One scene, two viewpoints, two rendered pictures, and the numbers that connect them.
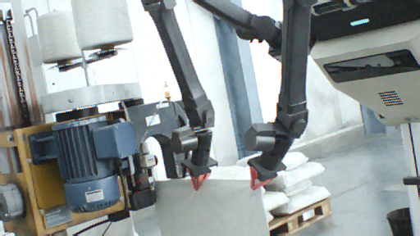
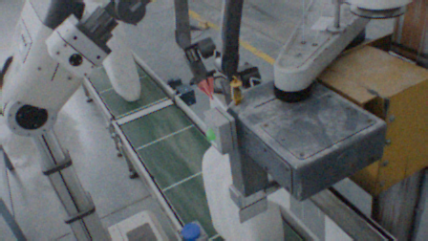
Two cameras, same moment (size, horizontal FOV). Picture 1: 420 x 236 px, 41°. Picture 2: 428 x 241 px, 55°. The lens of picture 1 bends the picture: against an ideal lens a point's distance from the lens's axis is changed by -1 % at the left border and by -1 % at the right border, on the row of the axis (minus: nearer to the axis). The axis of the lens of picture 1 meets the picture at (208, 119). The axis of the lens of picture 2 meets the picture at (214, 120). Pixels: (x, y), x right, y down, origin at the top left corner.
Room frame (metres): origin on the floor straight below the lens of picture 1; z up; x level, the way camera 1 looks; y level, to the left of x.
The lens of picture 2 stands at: (2.80, 0.34, 1.87)
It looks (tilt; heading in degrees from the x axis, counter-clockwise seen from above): 35 degrees down; 200
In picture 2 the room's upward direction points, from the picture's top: 9 degrees counter-clockwise
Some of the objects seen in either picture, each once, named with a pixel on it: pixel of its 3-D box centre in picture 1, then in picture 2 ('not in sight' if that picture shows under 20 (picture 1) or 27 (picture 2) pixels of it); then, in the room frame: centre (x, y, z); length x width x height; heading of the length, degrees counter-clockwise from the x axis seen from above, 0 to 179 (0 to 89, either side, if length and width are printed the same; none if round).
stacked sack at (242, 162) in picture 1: (269, 162); not in sight; (5.39, -0.49, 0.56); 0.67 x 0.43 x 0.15; 43
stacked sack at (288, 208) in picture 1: (294, 200); not in sight; (5.22, -0.63, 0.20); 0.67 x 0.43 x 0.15; 133
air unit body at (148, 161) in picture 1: (148, 165); not in sight; (1.84, 0.22, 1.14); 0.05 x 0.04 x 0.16; 133
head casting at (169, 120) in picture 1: (135, 142); (299, 153); (2.04, 0.27, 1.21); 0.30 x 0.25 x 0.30; 43
